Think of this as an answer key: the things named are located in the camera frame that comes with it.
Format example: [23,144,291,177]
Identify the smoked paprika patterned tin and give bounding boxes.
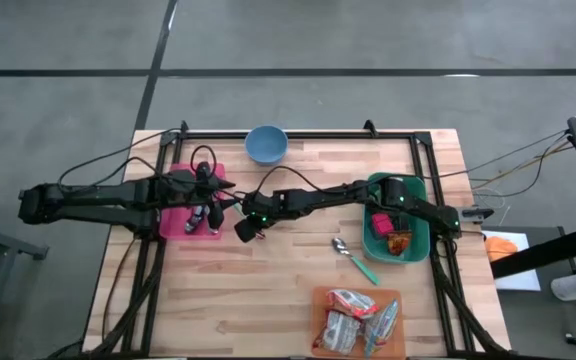
[371,213,395,239]

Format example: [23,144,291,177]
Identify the green-handled steel spoon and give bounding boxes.
[331,236,381,287]

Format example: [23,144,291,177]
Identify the grey metal bracket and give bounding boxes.
[455,204,495,225]

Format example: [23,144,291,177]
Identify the brown food packet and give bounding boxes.
[312,309,364,356]

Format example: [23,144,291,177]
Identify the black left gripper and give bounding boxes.
[195,160,243,236]

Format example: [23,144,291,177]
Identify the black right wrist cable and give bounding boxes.
[253,164,384,196]

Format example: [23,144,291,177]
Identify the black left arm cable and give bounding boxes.
[57,127,185,189]

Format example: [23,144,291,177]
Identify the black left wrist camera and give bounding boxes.
[166,168,197,195]

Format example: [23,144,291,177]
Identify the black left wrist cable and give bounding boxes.
[187,143,242,199]

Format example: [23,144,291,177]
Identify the white paper sheet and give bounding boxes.
[481,228,542,293]

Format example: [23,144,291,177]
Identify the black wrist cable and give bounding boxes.
[253,164,384,196]
[187,143,242,199]

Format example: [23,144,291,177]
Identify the orange cloth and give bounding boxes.
[483,235,520,264]

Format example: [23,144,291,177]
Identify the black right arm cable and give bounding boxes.
[425,128,574,182]

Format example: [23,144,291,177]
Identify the teal object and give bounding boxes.
[361,172,432,265]

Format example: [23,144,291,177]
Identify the orange plastic bin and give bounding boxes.
[310,285,407,360]

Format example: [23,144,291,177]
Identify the red yellow flavour packet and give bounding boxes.
[325,288,380,320]

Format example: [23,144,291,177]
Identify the metal spice tin beige label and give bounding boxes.
[386,230,413,257]

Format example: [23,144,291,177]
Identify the pink plastic bin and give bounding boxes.
[159,162,228,242]

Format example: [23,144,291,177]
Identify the black aluminium rig frame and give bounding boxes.
[82,119,514,360]

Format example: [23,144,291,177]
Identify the grey-blue bowl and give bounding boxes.
[244,124,290,167]

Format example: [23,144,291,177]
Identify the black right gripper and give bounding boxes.
[230,190,275,245]

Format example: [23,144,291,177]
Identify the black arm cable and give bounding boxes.
[425,128,574,182]
[57,127,185,189]

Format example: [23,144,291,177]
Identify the brown cable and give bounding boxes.
[100,235,138,346]

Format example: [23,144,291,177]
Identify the orange cable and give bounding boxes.
[467,142,575,192]

